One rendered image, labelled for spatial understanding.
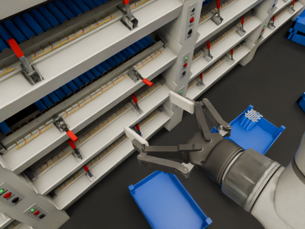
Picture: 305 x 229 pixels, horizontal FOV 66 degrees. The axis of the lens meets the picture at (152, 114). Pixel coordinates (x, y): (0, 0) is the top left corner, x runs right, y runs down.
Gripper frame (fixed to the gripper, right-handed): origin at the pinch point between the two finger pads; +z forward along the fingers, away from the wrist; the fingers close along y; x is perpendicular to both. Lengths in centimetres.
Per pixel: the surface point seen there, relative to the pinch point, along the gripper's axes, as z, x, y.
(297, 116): -11, -67, 87
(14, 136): 24.9, -3.7, -25.0
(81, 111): 23.1, -7.4, -7.7
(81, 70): 18.1, 7.0, -4.6
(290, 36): 24, -57, 147
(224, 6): 26, -6, 65
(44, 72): 18.7, 10.8, -12.0
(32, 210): 25, -31, -35
